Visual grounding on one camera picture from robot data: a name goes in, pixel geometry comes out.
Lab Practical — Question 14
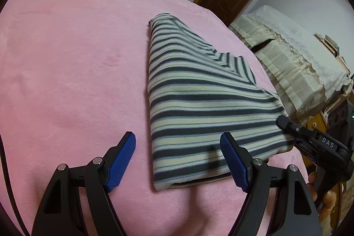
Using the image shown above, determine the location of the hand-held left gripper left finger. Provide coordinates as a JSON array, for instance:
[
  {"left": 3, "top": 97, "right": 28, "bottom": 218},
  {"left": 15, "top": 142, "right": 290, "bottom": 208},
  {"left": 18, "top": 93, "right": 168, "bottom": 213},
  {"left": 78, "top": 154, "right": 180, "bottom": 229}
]
[{"left": 31, "top": 131, "right": 137, "bottom": 236}]

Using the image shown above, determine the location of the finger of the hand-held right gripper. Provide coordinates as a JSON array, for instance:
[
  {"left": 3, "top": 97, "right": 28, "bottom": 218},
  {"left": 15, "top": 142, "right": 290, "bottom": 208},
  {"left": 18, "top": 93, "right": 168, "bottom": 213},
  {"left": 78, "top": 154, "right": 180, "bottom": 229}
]
[
  {"left": 276, "top": 115, "right": 305, "bottom": 141},
  {"left": 294, "top": 139, "right": 319, "bottom": 162}
]

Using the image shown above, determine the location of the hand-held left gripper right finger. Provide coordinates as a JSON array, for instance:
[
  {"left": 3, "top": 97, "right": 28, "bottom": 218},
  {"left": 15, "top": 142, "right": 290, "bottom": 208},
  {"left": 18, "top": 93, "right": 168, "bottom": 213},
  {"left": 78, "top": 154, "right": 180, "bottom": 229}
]
[{"left": 220, "top": 131, "right": 322, "bottom": 236}]

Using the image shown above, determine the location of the striped knit sweater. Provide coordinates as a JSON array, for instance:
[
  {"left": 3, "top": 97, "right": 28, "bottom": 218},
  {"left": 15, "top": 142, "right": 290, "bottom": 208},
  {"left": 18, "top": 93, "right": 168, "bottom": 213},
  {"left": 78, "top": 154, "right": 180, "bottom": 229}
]
[{"left": 146, "top": 13, "right": 295, "bottom": 192}]

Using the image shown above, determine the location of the person's right hand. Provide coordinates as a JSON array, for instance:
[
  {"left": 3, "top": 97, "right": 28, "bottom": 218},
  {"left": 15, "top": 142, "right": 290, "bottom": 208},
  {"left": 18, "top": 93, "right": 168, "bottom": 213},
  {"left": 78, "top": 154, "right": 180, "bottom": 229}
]
[{"left": 308, "top": 171, "right": 337, "bottom": 216}]

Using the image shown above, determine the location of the cream lace covered furniture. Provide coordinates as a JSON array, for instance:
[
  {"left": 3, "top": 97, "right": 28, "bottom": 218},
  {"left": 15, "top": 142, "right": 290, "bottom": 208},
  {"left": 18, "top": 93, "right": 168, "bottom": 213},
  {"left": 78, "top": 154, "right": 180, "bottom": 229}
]
[{"left": 229, "top": 5, "right": 351, "bottom": 121}]

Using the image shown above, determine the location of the stack of books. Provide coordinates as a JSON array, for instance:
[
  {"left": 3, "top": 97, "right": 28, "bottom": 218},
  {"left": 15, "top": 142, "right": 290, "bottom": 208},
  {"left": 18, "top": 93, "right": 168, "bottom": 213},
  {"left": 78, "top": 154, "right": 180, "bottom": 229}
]
[{"left": 315, "top": 32, "right": 349, "bottom": 68}]

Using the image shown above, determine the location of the pink bed blanket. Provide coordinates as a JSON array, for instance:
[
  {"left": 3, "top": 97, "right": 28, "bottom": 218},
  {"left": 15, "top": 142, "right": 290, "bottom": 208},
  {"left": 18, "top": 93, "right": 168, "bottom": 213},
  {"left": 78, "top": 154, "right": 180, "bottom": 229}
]
[{"left": 0, "top": 0, "right": 314, "bottom": 236}]

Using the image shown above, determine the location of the black cable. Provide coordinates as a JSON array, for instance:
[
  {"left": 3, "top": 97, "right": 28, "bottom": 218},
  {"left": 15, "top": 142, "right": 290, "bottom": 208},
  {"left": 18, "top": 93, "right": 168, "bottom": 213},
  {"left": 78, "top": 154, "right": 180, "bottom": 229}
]
[{"left": 0, "top": 133, "right": 30, "bottom": 236}]

